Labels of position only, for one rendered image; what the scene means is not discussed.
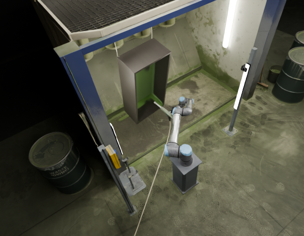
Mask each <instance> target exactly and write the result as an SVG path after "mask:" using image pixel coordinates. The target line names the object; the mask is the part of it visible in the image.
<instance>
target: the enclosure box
mask: <svg viewBox="0 0 304 236"><path fill-rule="evenodd" d="M117 60H118V67H119V76H120V83H121V90H122V97H123V104H124V111H125V112H126V113H127V114H128V115H129V116H130V117H131V119H132V120H133V121H134V122H135V123H136V124H138V123H140V122H141V121H143V120H144V119H146V118H147V117H148V116H150V115H151V114H153V113H154V112H156V111H157V110H158V109H160V107H159V106H157V105H156V104H155V103H154V102H156V103H157V104H158V105H160V106H161V107H163V106H164V101H165V94H166V87H167V80H168V74H169V67H170V60H171V51H170V50H169V49H167V48H166V47H165V46H164V45H162V44H161V43H160V42H158V41H157V40H156V39H155V38H152V39H150V40H148V41H146V42H144V43H142V44H141V45H139V46H137V47H135V48H133V49H131V50H129V51H127V52H125V53H123V54H121V55H120V56H119V57H117Z"/></svg>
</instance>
